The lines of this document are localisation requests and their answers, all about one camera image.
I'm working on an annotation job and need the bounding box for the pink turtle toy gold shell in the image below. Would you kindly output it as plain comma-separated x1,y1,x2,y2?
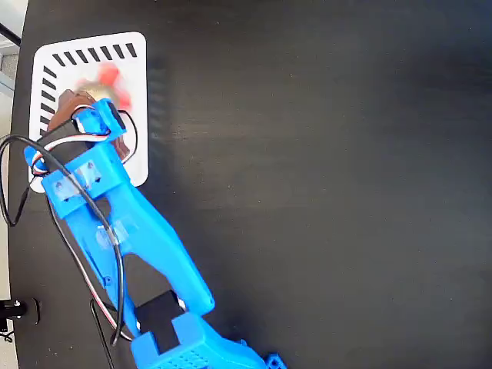
75,63,135,111

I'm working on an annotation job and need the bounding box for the white rectangular tray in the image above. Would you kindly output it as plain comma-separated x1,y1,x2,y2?
28,31,150,194

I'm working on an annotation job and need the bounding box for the clear adhesive tape patch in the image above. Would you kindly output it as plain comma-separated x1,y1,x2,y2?
53,159,103,201
95,218,139,249

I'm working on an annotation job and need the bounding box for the black diagonal rod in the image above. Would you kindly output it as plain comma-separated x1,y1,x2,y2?
0,22,22,45

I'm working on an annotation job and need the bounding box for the black table clamp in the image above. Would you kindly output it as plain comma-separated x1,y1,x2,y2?
0,297,42,344

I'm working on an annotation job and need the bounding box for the red white black servo wire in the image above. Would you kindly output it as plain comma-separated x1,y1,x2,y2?
45,191,135,343
28,115,112,178

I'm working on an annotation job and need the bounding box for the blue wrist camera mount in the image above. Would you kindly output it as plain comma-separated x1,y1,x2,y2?
71,98,128,142

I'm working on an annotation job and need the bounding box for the black camera cable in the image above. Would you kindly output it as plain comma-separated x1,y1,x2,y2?
0,109,139,369

